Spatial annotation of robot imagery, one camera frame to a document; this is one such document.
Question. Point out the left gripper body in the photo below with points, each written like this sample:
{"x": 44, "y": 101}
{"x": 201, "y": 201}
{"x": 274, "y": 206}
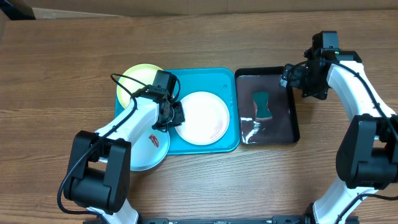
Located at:
{"x": 176, "y": 116}

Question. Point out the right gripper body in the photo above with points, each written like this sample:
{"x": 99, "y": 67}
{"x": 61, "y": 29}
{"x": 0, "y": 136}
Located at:
{"x": 313, "y": 84}

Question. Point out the white plate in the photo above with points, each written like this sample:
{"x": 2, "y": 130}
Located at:
{"x": 206, "y": 118}

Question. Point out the yellow-green plate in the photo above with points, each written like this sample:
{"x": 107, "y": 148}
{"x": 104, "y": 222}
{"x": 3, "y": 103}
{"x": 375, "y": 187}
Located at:
{"x": 143, "y": 73}

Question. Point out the green scrubbing sponge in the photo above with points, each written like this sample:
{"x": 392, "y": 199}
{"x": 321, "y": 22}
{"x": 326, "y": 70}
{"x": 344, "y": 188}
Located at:
{"x": 260, "y": 100}

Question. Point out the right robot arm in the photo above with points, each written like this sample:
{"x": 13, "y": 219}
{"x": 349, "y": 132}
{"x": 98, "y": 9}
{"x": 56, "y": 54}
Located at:
{"x": 366, "y": 161}

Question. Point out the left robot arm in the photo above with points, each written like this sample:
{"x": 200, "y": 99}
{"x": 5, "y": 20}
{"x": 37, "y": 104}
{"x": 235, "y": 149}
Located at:
{"x": 98, "y": 175}

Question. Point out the black water tray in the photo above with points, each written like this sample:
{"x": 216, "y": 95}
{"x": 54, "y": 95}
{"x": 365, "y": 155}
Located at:
{"x": 283, "y": 127}

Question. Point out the teal plastic tray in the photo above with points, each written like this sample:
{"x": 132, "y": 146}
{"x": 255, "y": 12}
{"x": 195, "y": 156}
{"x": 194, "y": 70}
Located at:
{"x": 221, "y": 82}

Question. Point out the light blue plate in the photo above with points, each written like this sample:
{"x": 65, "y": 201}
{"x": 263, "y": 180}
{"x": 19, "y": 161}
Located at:
{"x": 149, "y": 150}

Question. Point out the cardboard panel at back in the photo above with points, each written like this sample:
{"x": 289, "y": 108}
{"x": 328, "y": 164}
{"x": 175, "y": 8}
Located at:
{"x": 199, "y": 7}

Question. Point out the dark object top-left corner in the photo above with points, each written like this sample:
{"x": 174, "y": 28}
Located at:
{"x": 17, "y": 10}

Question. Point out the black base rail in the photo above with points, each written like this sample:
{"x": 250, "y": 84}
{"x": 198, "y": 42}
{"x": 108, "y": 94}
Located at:
{"x": 281, "y": 219}

